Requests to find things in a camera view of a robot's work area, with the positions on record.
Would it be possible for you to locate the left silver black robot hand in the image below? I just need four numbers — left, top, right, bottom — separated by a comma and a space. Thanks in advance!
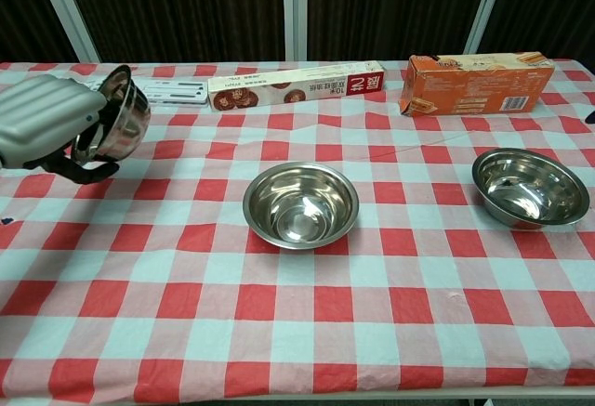
0, 73, 122, 186

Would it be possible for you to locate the steel bowl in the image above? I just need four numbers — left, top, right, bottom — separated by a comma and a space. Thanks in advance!
471, 147, 591, 230
242, 161, 360, 252
70, 64, 152, 168

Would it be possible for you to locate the red white checkered tablecloth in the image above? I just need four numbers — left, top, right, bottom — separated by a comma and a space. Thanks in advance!
0, 58, 595, 402

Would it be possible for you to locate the orange biscuit box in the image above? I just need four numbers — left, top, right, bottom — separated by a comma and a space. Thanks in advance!
399, 51, 557, 119

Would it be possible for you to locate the long baking paper box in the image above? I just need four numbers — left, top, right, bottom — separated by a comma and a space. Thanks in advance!
206, 62, 387, 112

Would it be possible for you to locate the grey metal partition post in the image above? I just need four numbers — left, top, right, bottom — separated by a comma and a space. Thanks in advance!
30, 0, 102, 64
463, 0, 511, 55
282, 0, 310, 62

